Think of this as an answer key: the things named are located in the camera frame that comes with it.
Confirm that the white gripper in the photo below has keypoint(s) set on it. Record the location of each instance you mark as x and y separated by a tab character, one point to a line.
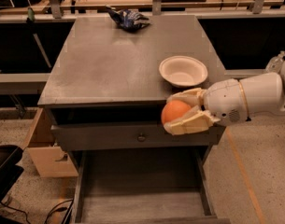
224	101

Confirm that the orange round fruit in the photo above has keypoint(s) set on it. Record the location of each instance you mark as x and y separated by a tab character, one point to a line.
174	110

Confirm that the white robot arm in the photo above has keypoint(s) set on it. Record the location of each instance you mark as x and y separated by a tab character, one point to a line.
265	94

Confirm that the round metal drawer knob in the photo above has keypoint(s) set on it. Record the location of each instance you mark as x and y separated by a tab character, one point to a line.
141	137

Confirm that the grey top drawer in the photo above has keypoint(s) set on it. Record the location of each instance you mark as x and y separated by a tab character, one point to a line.
99	136

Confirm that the grey wooden drawer cabinet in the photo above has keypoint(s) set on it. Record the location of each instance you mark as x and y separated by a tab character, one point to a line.
106	75

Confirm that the open grey middle drawer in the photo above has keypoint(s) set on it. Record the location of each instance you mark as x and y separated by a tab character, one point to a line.
164	185

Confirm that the white paper bowl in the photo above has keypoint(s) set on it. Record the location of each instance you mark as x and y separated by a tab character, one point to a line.
183	71

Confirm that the clear sanitizer bottle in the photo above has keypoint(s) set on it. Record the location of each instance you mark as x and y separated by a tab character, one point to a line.
275	63

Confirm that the blue crumpled chip bag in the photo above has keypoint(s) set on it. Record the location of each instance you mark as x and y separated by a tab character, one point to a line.
127	19

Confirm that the light wooden box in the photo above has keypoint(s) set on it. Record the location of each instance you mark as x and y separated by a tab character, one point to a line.
47	156

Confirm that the black bin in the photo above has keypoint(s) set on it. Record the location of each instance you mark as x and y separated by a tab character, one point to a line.
10	171

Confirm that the grey metal rail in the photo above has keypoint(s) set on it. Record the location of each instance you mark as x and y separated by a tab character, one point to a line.
31	83

